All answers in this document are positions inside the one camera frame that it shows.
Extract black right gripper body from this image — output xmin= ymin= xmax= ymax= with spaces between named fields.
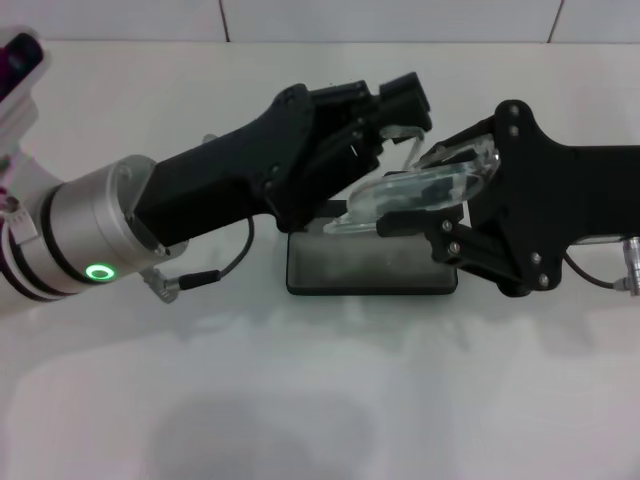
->
xmin=424 ymin=99 xmax=640 ymax=300

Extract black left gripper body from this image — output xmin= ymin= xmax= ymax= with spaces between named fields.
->
xmin=127 ymin=78 xmax=387 ymax=249

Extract clear white glasses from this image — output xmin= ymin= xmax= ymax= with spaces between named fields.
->
xmin=322 ymin=124 xmax=501 ymax=236

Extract black glasses case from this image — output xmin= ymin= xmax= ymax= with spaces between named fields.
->
xmin=284 ymin=199 xmax=460 ymax=297

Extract left gripper cable with plug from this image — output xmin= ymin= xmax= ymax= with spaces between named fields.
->
xmin=142 ymin=217 xmax=256 ymax=304

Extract gripper cable with plug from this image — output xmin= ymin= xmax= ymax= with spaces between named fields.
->
xmin=142 ymin=217 xmax=256 ymax=304
xmin=563 ymin=237 xmax=640 ymax=294

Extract right gripper cable with plug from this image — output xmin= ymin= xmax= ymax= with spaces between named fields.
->
xmin=563 ymin=237 xmax=640 ymax=294

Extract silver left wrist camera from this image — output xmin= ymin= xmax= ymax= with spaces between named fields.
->
xmin=0 ymin=27 xmax=53 ymax=116

